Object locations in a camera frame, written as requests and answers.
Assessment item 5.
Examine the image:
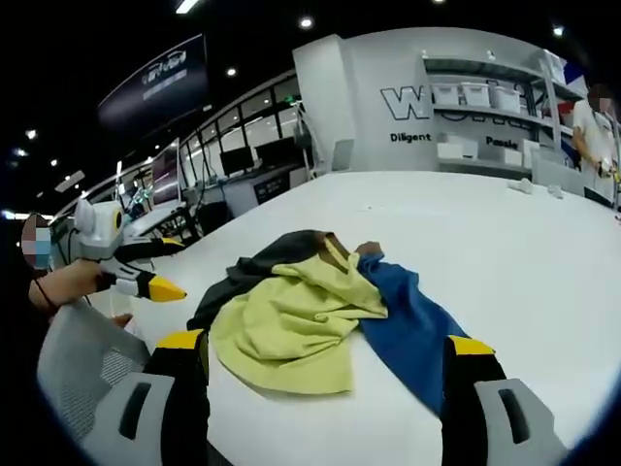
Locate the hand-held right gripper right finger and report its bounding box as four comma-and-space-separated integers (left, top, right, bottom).
439, 334, 572, 466

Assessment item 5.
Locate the large standing display screen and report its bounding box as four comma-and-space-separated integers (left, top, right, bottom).
151, 139, 184, 209

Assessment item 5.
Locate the grey metal shelving unit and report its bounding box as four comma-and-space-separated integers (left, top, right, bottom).
420, 47, 586, 177

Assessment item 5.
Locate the dark hanging banner screen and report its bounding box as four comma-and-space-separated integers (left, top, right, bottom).
96, 32, 211, 138

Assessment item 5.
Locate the grey mesh office chair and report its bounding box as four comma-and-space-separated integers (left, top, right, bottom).
35, 302, 157, 444

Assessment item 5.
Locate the yellow blue grey garment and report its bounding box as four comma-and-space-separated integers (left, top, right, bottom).
186, 229, 470, 416

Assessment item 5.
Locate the black computer monitor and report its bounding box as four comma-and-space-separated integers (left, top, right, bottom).
254, 136, 298, 167
219, 147, 256, 177

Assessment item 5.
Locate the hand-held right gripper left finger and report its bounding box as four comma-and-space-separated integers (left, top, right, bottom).
80, 328, 211, 466

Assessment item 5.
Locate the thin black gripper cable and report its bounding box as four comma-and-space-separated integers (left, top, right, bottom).
65, 226, 81, 267

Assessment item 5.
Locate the white storage box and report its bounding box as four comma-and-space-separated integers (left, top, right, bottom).
499, 145, 528, 167
438, 134, 479, 159
492, 85, 526, 114
460, 81, 494, 109
433, 82, 467, 106

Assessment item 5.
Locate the red string bracelet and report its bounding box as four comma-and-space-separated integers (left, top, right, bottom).
33, 276, 59, 311

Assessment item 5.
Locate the person's left hand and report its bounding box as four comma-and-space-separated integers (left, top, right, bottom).
48, 261, 115, 308

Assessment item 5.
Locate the dark desk with panel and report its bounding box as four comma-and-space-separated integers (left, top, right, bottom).
250, 164, 317, 206

